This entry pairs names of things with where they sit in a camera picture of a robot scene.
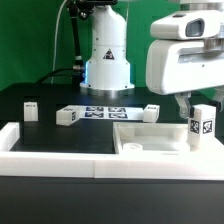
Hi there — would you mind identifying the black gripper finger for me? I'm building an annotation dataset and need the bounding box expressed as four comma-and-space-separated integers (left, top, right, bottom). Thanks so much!
175, 92, 191, 119
214, 87, 224, 112

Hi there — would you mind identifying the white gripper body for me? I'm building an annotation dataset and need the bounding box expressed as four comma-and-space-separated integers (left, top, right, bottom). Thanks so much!
146, 40, 224, 95

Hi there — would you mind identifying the white square tabletop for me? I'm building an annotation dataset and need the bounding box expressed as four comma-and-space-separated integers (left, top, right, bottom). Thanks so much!
113, 122, 224, 155

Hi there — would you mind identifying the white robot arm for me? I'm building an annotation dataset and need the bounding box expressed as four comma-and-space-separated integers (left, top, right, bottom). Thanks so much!
81, 0, 224, 118

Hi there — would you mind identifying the white U-shaped fence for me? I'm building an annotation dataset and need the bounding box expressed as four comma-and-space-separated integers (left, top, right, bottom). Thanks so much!
0, 122, 224, 181

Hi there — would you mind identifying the printed marker sheet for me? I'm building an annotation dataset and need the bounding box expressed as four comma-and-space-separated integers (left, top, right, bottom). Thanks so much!
62, 105, 143, 120

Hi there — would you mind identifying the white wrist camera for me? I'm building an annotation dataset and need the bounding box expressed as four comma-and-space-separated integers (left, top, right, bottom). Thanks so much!
150, 10, 224, 40

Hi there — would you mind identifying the black cable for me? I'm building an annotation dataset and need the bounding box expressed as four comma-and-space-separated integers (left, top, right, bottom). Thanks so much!
35, 8, 86, 84

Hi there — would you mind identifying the white cable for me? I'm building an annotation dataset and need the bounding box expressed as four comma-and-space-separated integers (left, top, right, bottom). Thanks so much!
50, 0, 69, 84

